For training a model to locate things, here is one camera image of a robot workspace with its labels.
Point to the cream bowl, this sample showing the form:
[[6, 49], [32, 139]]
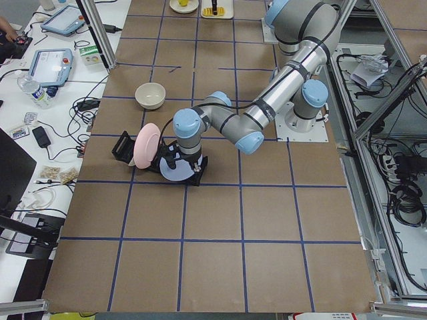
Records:
[[150, 96]]

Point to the black power adapter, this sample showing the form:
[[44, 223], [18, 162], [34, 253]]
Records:
[[41, 137]]

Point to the green white box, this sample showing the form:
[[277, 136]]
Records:
[[90, 55]]

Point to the clear water bottle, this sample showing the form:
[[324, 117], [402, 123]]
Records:
[[34, 91]]

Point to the teach pendant far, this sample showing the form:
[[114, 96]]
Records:
[[65, 22]]

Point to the black dish rack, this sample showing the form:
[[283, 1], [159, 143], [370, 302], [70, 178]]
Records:
[[123, 151]]

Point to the teach pendant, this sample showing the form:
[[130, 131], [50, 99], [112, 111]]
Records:
[[51, 67], [65, 22]]

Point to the white rectangular tray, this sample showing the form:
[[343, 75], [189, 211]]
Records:
[[228, 5]]

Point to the pink plate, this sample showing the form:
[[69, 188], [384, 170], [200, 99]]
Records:
[[146, 145]]

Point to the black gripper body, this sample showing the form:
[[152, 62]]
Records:
[[189, 158]]

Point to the teach pendant near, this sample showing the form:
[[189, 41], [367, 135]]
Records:
[[51, 67]]

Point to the crumpled white paper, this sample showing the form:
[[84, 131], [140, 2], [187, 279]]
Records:
[[369, 69]]

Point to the sliced yellow bread loaf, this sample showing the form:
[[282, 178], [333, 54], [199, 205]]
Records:
[[206, 12]]

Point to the white round plate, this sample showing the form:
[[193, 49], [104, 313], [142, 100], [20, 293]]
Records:
[[191, 7]]

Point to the yellow cup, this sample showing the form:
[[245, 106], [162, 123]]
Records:
[[183, 3]]

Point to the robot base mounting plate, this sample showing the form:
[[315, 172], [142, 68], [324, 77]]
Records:
[[293, 129]]

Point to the light blue plate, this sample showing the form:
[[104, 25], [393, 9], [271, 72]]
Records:
[[182, 171]]

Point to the aluminium frame post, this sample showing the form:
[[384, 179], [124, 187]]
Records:
[[93, 20]]

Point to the black monitor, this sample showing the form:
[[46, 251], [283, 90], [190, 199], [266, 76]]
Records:
[[17, 168]]

